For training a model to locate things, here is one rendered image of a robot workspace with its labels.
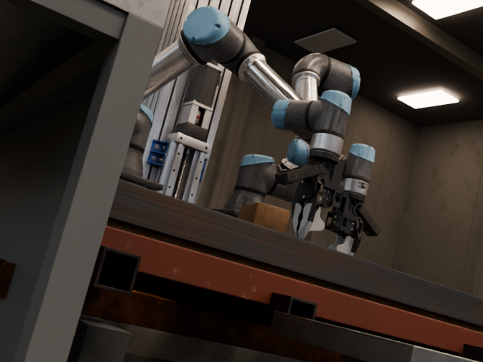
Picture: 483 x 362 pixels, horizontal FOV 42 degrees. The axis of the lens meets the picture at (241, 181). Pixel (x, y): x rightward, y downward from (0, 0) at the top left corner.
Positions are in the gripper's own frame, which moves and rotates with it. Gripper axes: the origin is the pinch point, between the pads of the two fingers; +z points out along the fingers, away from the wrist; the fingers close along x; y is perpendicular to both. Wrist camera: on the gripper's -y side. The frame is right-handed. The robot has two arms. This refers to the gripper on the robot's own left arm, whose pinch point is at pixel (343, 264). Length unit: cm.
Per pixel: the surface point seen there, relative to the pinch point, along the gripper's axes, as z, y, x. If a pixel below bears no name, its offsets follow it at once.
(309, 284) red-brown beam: 12, 58, 62
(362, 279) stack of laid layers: 9, 48, 62
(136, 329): 31, 50, -16
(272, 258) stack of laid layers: 10, 66, 62
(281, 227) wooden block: 4, 61, 55
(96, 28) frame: -6, 106, 80
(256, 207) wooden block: 2, 66, 53
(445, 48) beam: -490, -640, -613
